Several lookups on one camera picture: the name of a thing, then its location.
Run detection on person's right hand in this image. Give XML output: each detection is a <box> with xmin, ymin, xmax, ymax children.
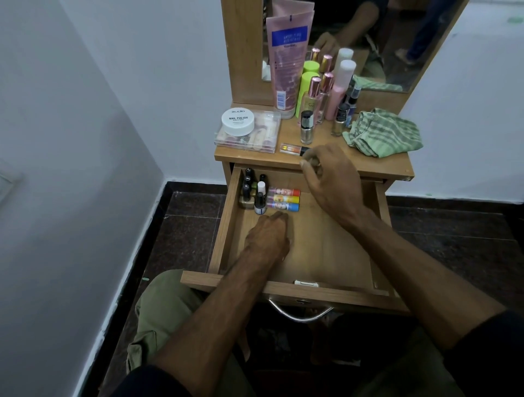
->
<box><xmin>299</xmin><ymin>143</ymin><xmax>365</xmax><ymax>230</ymax></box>

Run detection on person's left hand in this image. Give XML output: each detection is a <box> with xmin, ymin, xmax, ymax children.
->
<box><xmin>245</xmin><ymin>211</ymin><xmax>290</xmax><ymax>262</ymax></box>

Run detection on black-capped clear tube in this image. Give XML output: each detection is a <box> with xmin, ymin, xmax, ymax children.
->
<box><xmin>280</xmin><ymin>143</ymin><xmax>310</xmax><ymax>157</ymax></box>

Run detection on wooden drawer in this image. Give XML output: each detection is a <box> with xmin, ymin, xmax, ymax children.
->
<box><xmin>181</xmin><ymin>165</ymin><xmax>410</xmax><ymax>316</ymax></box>

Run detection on silver polish bottle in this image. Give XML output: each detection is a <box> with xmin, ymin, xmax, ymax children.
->
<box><xmin>300</xmin><ymin>110</ymin><xmax>315</xmax><ymax>145</ymax></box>

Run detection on gold polish bottle patterned cap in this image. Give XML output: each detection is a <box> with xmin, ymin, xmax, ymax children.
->
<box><xmin>330</xmin><ymin>103</ymin><xmax>351</xmax><ymax>137</ymax></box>

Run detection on green striped cloth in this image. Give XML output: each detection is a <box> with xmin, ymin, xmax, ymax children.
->
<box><xmin>342</xmin><ymin>107</ymin><xmax>424</xmax><ymax>159</ymax></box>

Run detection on clear plastic compartment box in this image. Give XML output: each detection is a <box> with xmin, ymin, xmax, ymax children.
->
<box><xmin>214</xmin><ymin>109</ymin><xmax>282</xmax><ymax>154</ymax></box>

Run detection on pink perfume bottle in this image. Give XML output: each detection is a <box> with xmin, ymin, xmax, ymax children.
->
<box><xmin>301</xmin><ymin>76</ymin><xmax>322</xmax><ymax>123</ymax></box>

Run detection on blue polish bottle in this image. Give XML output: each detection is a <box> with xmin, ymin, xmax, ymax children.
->
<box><xmin>346</xmin><ymin>86</ymin><xmax>362</xmax><ymax>128</ymax></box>

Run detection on slim clear perfume bottle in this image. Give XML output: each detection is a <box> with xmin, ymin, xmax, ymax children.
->
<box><xmin>317</xmin><ymin>72</ymin><xmax>335</xmax><ymax>123</ymax></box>

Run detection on pink spray bottle white cap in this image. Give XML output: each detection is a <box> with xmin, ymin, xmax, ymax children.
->
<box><xmin>325</xmin><ymin>60</ymin><xmax>357</xmax><ymax>122</ymax></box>

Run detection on lime green bottle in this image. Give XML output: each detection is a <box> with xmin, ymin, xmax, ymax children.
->
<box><xmin>294</xmin><ymin>71</ymin><xmax>320</xmax><ymax>117</ymax></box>

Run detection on white nail polish remover jar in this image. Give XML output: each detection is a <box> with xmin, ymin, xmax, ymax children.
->
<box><xmin>221</xmin><ymin>107</ymin><xmax>255</xmax><ymax>137</ymax></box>

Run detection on pink cosmetic lotion tube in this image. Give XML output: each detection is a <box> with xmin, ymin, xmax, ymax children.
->
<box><xmin>266</xmin><ymin>10</ymin><xmax>315</xmax><ymax>119</ymax></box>

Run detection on person's left forearm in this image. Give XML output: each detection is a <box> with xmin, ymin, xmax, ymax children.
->
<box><xmin>151</xmin><ymin>251</ymin><xmax>279</xmax><ymax>397</ymax></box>

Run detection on person's right forearm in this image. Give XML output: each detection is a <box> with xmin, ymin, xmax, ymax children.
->
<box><xmin>348</xmin><ymin>212</ymin><xmax>508</xmax><ymax>351</ymax></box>

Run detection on person's olive green trousers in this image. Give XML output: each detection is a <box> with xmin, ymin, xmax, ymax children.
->
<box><xmin>126</xmin><ymin>269</ymin><xmax>466</xmax><ymax>397</ymax></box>

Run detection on person's black left sleeve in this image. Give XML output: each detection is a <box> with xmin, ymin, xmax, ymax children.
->
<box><xmin>112</xmin><ymin>365</ymin><xmax>193</xmax><ymax>397</ymax></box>

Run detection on person's black sleeve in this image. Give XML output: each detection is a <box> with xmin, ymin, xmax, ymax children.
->
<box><xmin>444</xmin><ymin>310</ymin><xmax>524</xmax><ymax>397</ymax></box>
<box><xmin>112</xmin><ymin>365</ymin><xmax>193</xmax><ymax>397</ymax></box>

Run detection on person's black right sleeve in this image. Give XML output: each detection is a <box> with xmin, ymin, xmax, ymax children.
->
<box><xmin>444</xmin><ymin>310</ymin><xmax>524</xmax><ymax>397</ymax></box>

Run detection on wooden dressing table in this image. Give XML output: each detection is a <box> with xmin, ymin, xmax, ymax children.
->
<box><xmin>214</xmin><ymin>0</ymin><xmax>469</xmax><ymax>193</ymax></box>

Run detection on dressing table mirror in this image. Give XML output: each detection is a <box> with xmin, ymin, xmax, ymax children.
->
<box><xmin>261</xmin><ymin>0</ymin><xmax>466</xmax><ymax>93</ymax></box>

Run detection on white wall switch panel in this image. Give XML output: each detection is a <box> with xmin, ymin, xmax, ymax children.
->
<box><xmin>0</xmin><ymin>159</ymin><xmax>21</xmax><ymax>201</ymax></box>

